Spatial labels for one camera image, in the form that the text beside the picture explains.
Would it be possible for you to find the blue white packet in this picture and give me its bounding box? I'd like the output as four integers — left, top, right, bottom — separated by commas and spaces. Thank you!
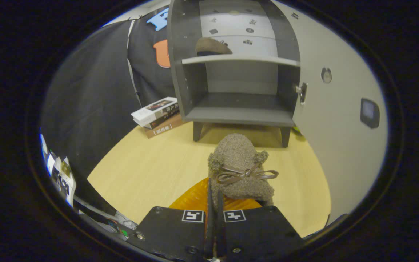
40, 133, 51, 161

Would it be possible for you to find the white printed packet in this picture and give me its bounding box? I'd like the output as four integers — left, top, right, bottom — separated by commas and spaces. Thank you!
48, 156, 77, 208

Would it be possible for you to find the brown fuzzy shoe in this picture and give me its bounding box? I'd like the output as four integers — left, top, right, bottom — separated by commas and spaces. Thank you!
208, 133, 279, 211
195, 37, 233, 57

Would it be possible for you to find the white book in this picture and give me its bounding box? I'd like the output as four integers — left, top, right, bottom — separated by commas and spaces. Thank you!
131, 96, 179, 128

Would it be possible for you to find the black backdrop cloth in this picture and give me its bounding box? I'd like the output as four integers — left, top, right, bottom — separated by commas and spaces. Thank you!
40, 5, 181, 215

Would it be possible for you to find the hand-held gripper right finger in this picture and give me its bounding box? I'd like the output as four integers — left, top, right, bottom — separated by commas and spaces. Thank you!
216, 193, 304, 262

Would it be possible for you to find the black book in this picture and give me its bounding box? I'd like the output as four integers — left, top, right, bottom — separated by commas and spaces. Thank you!
148, 106, 180, 130

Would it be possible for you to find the brown book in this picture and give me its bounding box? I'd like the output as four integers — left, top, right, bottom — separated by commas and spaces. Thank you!
144, 114, 188, 139

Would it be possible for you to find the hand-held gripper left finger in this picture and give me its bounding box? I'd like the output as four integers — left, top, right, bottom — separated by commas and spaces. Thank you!
127, 177, 215, 262

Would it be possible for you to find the grey shoe cabinet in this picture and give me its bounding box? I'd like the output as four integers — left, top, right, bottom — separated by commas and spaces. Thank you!
167, 0, 302, 148

